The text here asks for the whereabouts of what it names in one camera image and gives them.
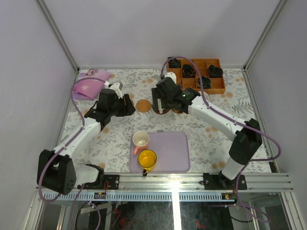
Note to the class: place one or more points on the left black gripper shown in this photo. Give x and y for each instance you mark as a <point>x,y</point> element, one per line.
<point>126,105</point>

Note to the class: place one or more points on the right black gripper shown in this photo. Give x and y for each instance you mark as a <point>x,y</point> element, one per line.
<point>156,95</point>

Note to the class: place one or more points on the dark wooden coaster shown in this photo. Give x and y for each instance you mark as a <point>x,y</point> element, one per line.
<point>162,112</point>

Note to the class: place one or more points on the light wooden coaster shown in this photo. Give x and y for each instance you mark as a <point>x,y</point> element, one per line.
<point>177,111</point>
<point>143,106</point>

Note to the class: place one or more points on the light blue cup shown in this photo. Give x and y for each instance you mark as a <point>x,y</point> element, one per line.
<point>206,96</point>

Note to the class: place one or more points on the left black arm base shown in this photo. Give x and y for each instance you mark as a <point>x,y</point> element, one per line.
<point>93,177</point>

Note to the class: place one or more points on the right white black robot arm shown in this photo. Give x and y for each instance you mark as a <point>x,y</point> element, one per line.
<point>244,135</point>

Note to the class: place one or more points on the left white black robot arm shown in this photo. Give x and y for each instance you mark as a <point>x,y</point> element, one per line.
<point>57,170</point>

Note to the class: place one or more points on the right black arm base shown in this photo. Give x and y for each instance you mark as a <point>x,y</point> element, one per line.
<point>224,181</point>

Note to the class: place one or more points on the pink cup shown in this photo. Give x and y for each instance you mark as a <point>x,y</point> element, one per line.
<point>141,141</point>

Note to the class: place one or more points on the yellow cup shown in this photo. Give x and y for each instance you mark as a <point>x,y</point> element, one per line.
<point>147,159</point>

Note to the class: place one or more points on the pink folded cloth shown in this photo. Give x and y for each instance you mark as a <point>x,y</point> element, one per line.
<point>88,89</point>

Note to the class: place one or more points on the orange wooden compartment box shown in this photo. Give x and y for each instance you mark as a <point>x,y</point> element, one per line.
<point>201,68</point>

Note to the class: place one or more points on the black rolled item top left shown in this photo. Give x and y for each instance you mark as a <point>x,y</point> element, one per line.
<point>174,63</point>

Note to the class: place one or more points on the black rolled item orange trim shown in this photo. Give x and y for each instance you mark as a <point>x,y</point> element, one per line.
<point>188,71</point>

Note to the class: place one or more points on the black rolled item green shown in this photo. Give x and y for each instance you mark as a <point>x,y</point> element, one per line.
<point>206,82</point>

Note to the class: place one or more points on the black rolled item right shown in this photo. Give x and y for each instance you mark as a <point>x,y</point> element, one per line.
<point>215,72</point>

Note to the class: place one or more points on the lilac plastic tray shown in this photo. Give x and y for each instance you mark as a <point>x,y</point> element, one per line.
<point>172,153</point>

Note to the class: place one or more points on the aluminium front rail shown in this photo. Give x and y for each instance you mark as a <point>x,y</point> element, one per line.
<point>248,182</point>

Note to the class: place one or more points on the blue slotted cable duct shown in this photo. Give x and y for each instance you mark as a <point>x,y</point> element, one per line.
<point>145,196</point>

